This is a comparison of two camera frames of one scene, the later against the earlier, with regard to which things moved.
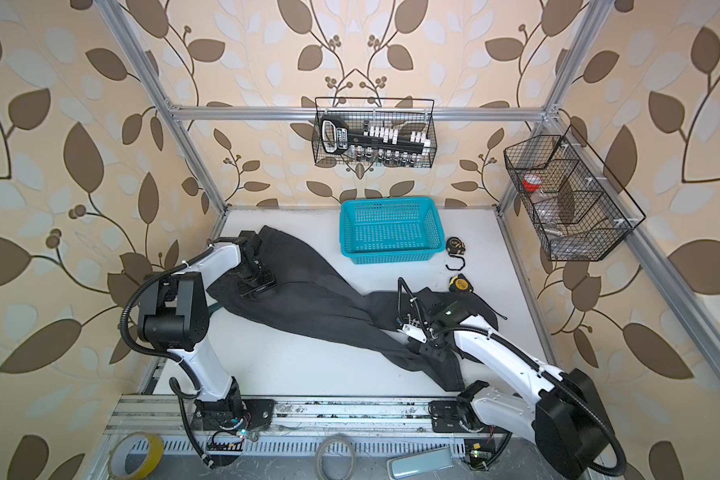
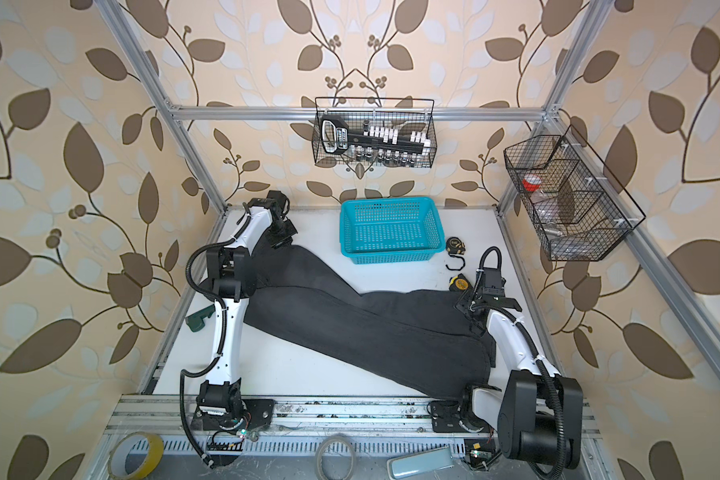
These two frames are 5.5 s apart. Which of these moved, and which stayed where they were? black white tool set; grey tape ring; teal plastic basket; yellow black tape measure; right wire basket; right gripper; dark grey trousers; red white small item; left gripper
Moved: right gripper; dark grey trousers; left gripper
Stayed: grey tape ring; black white tool set; teal plastic basket; yellow black tape measure; right wire basket; red white small item
